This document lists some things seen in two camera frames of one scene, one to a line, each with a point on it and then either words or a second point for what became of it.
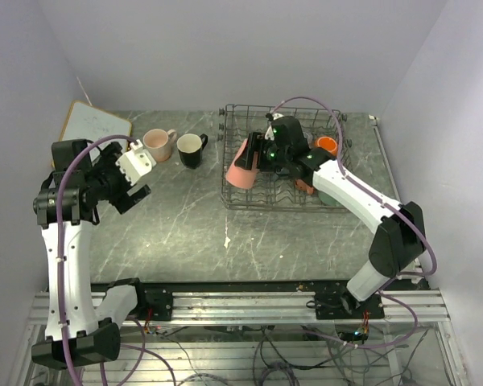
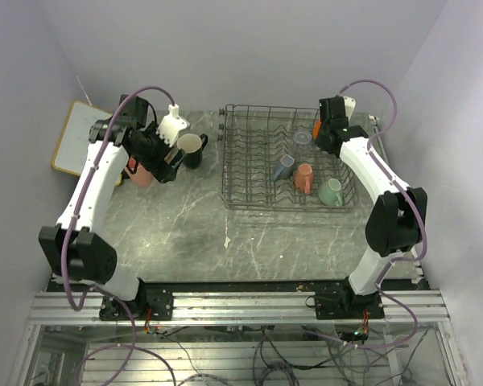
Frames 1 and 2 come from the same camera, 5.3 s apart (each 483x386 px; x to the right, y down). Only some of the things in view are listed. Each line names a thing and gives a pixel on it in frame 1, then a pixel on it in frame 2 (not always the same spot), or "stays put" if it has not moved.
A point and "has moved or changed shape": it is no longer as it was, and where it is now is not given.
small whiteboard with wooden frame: [87, 122] stays put
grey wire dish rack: [270, 154] stays put
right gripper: [256, 142] -> [321, 127]
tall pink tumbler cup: [241, 177] -> [139, 174]
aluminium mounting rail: [274, 308] stays put
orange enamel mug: [327, 143] has moved or changed shape
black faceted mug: [190, 147] stays put
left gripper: [106, 159] -> [153, 166]
